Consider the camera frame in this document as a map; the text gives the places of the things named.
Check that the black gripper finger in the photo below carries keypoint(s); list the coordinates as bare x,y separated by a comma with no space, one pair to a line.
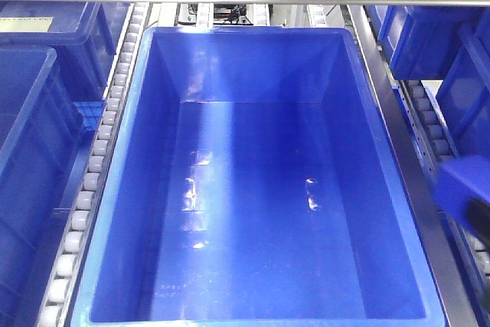
477,215

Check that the blue plastic block part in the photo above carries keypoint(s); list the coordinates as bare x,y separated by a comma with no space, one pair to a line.
458,182

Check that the right white roller track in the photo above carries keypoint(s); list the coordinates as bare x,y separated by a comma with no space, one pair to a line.
436,146

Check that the white roller track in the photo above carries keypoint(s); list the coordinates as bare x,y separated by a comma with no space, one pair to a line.
436,146
68,262

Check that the blue bin right front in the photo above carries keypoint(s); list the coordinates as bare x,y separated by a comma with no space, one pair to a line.
464,95

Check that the blue bin right rear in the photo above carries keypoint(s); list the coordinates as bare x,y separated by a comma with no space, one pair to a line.
420,42

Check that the large blue target bin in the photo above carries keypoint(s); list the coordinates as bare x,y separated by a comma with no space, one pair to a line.
253,184

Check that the blue bin left rear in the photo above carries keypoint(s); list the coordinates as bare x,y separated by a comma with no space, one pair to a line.
84,35

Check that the left white roller track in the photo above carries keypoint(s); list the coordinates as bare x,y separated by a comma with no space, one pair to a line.
68,262

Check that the blue bin left front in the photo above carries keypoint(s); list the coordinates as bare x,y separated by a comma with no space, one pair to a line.
40,131

